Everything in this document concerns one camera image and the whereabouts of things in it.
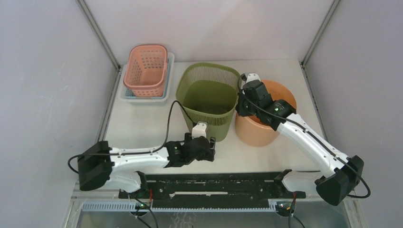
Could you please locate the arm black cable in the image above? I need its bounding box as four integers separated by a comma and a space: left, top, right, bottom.
237, 73, 372, 200
67, 100, 197, 174

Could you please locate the orange plastic bucket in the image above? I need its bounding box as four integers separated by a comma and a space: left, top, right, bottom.
235, 79, 297, 147

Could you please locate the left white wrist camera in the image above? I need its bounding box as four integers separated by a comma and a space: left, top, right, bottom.
191, 122, 208, 139

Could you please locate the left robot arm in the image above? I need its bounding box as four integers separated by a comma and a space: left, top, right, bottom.
77, 133, 216, 198

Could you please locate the pink perforated basket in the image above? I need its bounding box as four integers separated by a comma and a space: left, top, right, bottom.
123, 45, 168, 93

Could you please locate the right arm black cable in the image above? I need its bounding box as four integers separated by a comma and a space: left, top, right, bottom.
237, 73, 372, 200

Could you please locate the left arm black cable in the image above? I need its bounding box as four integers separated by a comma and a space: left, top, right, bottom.
67, 100, 197, 174

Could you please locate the white plastic basket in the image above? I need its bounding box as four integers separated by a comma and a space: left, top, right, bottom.
117, 52, 175, 105

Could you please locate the black mounting base rail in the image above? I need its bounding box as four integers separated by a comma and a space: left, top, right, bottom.
118, 172, 306, 207

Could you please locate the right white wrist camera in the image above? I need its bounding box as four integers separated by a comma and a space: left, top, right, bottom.
245, 73, 261, 83

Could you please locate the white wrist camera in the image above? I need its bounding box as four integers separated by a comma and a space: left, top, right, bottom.
245, 73, 261, 83
191, 122, 208, 139

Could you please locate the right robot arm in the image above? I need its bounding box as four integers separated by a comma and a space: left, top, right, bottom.
236, 79, 368, 206

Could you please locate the green plastic waste bin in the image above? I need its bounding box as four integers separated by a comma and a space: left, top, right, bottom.
176, 62, 240, 142

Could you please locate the blue perforated basket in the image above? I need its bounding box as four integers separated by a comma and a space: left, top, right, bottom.
120, 53, 174, 102

